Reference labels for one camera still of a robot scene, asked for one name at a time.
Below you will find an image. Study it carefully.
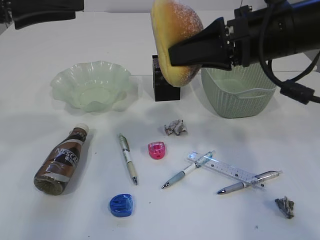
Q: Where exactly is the brown Nescafe coffee bottle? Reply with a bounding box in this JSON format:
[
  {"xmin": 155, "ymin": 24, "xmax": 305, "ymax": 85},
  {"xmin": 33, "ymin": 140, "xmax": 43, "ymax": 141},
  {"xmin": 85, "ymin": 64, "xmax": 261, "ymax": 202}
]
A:
[{"xmin": 33, "ymin": 123, "xmax": 89, "ymax": 196}]

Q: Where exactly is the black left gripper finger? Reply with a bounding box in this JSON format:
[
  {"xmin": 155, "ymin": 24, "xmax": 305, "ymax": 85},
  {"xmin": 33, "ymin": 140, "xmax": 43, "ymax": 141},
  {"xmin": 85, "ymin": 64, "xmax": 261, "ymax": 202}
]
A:
[{"xmin": 13, "ymin": 11, "xmax": 76, "ymax": 30}]

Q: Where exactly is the green plastic woven basket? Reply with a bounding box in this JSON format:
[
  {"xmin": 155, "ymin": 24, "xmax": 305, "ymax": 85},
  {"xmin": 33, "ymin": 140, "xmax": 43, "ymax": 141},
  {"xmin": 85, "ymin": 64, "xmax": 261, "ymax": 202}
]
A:
[{"xmin": 201, "ymin": 63, "xmax": 277, "ymax": 119}]

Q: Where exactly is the paper ball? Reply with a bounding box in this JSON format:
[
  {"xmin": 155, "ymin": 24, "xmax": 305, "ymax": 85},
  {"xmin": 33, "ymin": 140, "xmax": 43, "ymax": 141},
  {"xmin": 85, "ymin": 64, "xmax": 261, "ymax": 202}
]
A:
[
  {"xmin": 274, "ymin": 196, "xmax": 295, "ymax": 219},
  {"xmin": 164, "ymin": 119, "xmax": 187, "ymax": 136}
]

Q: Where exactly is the clear grey gel pen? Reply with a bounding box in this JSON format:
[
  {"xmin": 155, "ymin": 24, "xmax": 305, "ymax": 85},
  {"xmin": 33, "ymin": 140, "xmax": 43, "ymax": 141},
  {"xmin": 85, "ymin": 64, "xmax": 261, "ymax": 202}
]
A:
[{"xmin": 216, "ymin": 170, "xmax": 283, "ymax": 195}]

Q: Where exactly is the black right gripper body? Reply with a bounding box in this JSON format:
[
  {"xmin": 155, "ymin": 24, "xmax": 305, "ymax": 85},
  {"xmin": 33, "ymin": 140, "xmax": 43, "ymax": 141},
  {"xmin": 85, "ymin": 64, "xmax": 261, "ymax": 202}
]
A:
[{"xmin": 226, "ymin": 6, "xmax": 262, "ymax": 67}]

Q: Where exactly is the transparent plastic ruler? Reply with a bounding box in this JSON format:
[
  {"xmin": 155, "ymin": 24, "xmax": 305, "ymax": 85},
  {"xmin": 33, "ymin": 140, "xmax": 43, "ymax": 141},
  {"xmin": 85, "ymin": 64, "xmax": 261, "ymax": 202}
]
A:
[{"xmin": 201, "ymin": 155, "xmax": 265, "ymax": 191}]

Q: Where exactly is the green wavy glass plate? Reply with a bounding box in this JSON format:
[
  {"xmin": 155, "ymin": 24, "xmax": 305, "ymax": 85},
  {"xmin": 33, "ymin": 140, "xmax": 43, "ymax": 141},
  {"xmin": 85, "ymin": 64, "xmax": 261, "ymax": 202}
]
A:
[{"xmin": 50, "ymin": 60, "xmax": 132, "ymax": 112}]

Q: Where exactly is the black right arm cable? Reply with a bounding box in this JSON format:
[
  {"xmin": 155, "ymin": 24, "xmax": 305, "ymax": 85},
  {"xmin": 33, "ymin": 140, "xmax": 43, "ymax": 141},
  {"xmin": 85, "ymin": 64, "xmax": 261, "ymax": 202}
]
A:
[{"xmin": 258, "ymin": 0, "xmax": 320, "ymax": 105}]

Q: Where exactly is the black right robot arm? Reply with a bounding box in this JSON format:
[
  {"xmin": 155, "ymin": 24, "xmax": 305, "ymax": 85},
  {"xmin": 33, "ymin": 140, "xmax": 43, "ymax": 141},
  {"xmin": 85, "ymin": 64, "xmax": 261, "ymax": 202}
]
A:
[{"xmin": 168, "ymin": 0, "xmax": 320, "ymax": 71}]

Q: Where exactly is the white green ballpoint pen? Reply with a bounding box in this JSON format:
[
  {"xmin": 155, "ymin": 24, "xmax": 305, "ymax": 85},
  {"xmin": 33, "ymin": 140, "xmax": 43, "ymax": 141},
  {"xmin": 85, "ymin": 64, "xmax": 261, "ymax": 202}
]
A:
[{"xmin": 118, "ymin": 133, "xmax": 138, "ymax": 186}]

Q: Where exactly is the black mesh pen holder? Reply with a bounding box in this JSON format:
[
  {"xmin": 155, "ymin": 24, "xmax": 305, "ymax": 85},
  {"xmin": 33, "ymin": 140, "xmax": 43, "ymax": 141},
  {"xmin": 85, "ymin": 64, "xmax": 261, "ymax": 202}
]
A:
[{"xmin": 152, "ymin": 55, "xmax": 181, "ymax": 102}]

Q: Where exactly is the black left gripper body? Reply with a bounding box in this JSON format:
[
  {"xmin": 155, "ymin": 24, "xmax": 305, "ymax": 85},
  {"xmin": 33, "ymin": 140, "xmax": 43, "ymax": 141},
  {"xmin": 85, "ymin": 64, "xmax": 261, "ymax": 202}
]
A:
[{"xmin": 10, "ymin": 0, "xmax": 84, "ymax": 15}]

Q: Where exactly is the sugar dusted bread loaf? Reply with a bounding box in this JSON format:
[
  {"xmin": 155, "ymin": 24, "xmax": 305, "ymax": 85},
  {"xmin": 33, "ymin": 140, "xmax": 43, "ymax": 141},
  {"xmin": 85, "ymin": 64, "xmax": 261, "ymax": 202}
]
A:
[{"xmin": 150, "ymin": 0, "xmax": 203, "ymax": 87}]

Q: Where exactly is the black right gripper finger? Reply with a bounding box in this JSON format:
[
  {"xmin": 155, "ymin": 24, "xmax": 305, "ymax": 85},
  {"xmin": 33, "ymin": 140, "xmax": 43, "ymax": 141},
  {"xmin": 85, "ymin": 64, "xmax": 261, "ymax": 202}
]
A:
[{"xmin": 168, "ymin": 17, "xmax": 232, "ymax": 71}]

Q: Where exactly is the blue lead refill case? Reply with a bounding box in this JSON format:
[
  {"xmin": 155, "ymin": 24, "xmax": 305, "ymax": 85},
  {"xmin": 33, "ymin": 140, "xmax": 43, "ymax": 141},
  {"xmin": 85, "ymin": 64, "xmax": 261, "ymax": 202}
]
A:
[{"xmin": 108, "ymin": 193, "xmax": 135, "ymax": 218}]

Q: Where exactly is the pink lead refill case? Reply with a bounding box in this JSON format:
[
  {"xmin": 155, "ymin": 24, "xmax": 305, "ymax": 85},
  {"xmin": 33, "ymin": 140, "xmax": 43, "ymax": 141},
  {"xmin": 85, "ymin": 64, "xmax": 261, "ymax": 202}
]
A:
[{"xmin": 148, "ymin": 141, "xmax": 166, "ymax": 160}]

